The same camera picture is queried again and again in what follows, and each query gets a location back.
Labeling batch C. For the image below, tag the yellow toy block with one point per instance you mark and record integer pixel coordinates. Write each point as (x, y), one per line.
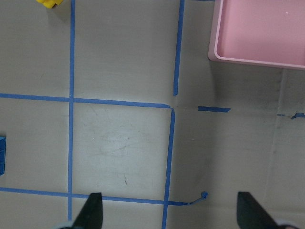
(50, 3)

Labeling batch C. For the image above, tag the blue toy block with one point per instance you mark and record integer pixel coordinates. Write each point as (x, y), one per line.
(2, 155)

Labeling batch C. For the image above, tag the pink plastic box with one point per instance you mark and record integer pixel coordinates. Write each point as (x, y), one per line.
(259, 32)

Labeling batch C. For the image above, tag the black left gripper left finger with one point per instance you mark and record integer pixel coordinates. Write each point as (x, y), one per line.
(91, 214)

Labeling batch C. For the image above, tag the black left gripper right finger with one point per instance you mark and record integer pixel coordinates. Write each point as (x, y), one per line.
(251, 215)

